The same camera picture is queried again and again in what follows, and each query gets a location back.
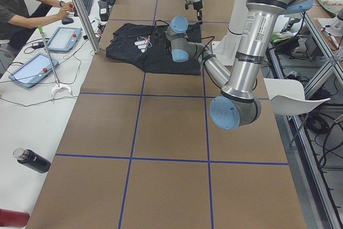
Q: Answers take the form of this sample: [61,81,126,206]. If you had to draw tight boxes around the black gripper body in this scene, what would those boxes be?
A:
[192,1,203,12]

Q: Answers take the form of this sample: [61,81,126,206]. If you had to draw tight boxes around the black printed t-shirt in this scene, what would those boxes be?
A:
[106,23,200,76]

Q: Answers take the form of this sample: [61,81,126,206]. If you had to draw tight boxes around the black box on table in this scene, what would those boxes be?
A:
[98,1,109,21]

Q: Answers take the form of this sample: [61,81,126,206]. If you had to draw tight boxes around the black keyboard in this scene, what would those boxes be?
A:
[73,0,96,17]

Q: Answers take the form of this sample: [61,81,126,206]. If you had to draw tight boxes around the white plastic chair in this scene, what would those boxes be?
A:
[264,78,331,116]

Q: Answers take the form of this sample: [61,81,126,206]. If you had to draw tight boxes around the black computer mouse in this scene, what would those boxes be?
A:
[61,17,74,25]

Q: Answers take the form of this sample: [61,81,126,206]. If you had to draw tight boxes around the far teach pendant tablet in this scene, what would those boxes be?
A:
[47,27,81,53]

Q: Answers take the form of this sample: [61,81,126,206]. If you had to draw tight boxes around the teach pendant tablet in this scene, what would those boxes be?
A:
[47,27,81,53]
[8,53,51,88]

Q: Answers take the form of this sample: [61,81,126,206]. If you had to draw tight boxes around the reacher grabber stick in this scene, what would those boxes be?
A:
[38,26,72,99]

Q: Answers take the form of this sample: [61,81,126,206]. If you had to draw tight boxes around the seated person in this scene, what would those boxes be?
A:
[1,0,75,50]

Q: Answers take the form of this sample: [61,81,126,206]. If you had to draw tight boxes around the near teach pendant tablet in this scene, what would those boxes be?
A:
[8,53,51,88]

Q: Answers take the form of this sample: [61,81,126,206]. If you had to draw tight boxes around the black water bottle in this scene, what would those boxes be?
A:
[12,147,51,173]

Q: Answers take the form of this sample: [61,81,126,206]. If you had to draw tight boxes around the red bottle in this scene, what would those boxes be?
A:
[1,209,30,228]

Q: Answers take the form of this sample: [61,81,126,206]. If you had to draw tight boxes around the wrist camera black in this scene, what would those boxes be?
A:
[153,31,164,44]
[184,2,193,10]

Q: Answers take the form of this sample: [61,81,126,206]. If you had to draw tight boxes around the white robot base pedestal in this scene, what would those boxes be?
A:
[212,0,248,65]

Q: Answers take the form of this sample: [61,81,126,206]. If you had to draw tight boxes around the aluminium frame post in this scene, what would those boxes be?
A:
[72,0,100,54]

